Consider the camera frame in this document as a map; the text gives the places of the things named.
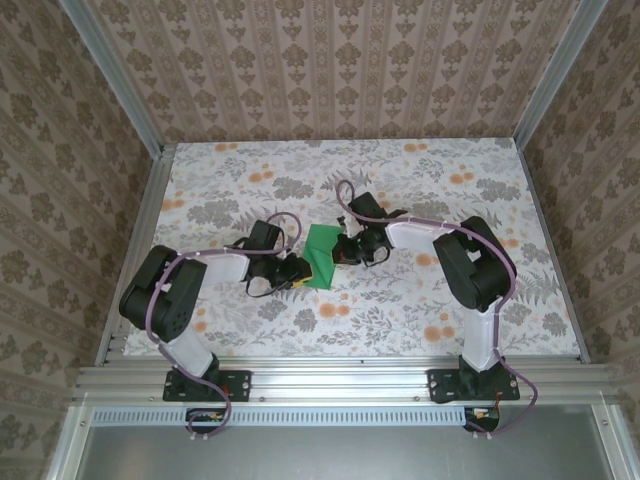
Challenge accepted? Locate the green square paper sheet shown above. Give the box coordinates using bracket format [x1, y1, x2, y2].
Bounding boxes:
[301, 223, 347, 291]

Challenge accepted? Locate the grey sheet metal panel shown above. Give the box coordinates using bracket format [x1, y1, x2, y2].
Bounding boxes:
[47, 404, 640, 480]

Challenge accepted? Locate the floral patterned table cover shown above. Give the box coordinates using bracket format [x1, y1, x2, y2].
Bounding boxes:
[122, 139, 584, 360]

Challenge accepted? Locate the small black connector board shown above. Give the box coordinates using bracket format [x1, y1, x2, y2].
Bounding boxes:
[463, 407, 502, 432]
[185, 408, 227, 435]

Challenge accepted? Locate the right gripper black looped cable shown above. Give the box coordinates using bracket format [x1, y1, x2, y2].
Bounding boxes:
[363, 243, 392, 268]

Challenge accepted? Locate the gripper black looped cable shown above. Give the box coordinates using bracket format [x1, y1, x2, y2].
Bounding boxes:
[243, 269, 297, 300]
[363, 243, 392, 268]

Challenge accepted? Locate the left gripper black looped cable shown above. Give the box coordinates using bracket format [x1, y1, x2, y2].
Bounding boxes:
[243, 269, 297, 300]

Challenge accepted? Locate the wide aluminium mounting rail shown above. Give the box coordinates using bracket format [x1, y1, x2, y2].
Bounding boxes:
[72, 357, 619, 404]

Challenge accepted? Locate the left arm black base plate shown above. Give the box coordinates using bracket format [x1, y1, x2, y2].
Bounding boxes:
[163, 368, 252, 403]

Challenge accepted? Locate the white slotted cable duct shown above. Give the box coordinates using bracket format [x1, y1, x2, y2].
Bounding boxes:
[92, 405, 474, 427]

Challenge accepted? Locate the aluminium side rail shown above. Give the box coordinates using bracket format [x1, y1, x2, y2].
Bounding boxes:
[514, 143, 592, 365]
[96, 143, 177, 367]

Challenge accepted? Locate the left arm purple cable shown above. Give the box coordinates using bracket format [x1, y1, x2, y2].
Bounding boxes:
[147, 212, 302, 444]

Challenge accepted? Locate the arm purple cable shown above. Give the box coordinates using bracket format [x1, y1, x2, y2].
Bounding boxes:
[147, 212, 302, 444]
[335, 179, 541, 442]

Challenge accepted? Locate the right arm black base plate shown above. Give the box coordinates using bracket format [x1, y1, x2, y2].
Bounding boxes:
[427, 368, 521, 404]

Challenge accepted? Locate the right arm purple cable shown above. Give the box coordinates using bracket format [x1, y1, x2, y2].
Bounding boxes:
[335, 179, 541, 442]

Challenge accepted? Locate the aluminium corner post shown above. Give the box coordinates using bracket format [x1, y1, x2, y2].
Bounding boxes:
[513, 0, 610, 147]
[59, 0, 166, 154]

